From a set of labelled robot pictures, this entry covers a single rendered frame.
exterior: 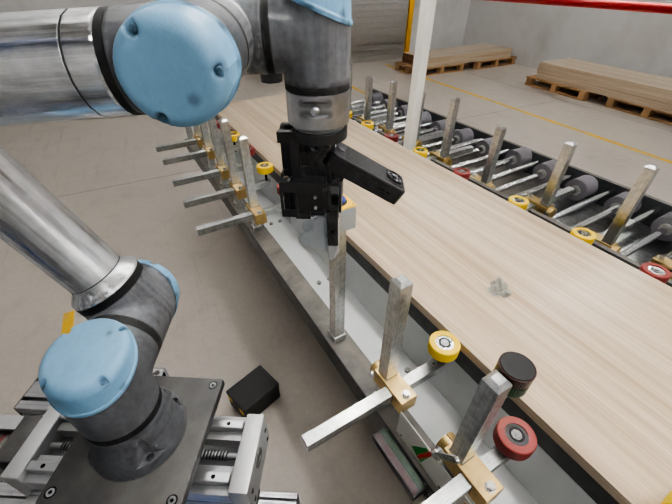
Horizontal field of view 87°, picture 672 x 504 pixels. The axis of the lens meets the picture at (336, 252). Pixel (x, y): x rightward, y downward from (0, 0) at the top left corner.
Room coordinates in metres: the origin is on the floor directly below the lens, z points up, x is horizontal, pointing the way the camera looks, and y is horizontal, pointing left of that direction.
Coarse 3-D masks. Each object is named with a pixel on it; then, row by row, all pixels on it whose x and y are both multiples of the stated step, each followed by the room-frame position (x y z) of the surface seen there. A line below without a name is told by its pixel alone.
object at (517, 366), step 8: (512, 352) 0.38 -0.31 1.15; (504, 360) 0.36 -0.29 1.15; (512, 360) 0.36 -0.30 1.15; (520, 360) 0.36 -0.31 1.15; (528, 360) 0.36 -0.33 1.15; (504, 368) 0.34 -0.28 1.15; (512, 368) 0.34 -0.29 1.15; (520, 368) 0.34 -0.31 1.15; (528, 368) 0.34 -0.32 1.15; (512, 376) 0.33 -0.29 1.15; (520, 376) 0.33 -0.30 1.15; (528, 376) 0.33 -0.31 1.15; (504, 400) 0.32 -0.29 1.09
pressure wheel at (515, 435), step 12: (504, 420) 0.38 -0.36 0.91; (516, 420) 0.38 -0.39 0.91; (504, 432) 0.35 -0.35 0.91; (516, 432) 0.35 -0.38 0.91; (528, 432) 0.35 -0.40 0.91; (504, 444) 0.33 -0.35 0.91; (516, 444) 0.33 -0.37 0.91; (528, 444) 0.33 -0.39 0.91; (516, 456) 0.31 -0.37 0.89; (528, 456) 0.31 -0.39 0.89
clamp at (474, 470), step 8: (440, 440) 0.35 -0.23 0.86; (448, 440) 0.35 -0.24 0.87; (448, 448) 0.33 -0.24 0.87; (448, 464) 0.32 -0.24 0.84; (456, 464) 0.30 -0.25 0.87; (464, 464) 0.30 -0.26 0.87; (472, 464) 0.30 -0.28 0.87; (480, 464) 0.30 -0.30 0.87; (456, 472) 0.30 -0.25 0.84; (464, 472) 0.29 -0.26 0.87; (472, 472) 0.29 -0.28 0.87; (480, 472) 0.29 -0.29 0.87; (488, 472) 0.29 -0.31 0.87; (472, 480) 0.27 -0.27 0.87; (480, 480) 0.27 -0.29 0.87; (488, 480) 0.27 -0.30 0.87; (496, 480) 0.27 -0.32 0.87; (472, 488) 0.26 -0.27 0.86; (480, 488) 0.26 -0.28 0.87; (496, 488) 0.26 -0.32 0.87; (472, 496) 0.26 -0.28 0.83; (480, 496) 0.25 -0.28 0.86; (488, 496) 0.25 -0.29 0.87; (496, 496) 0.26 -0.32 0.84
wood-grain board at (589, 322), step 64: (256, 128) 2.19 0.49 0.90; (448, 192) 1.39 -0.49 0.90; (384, 256) 0.94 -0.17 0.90; (448, 256) 0.94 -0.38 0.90; (512, 256) 0.94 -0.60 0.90; (576, 256) 0.94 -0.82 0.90; (448, 320) 0.66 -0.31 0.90; (512, 320) 0.66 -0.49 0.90; (576, 320) 0.66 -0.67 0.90; (640, 320) 0.66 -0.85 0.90; (576, 384) 0.46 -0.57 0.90; (640, 384) 0.46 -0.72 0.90; (576, 448) 0.32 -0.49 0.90; (640, 448) 0.32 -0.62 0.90
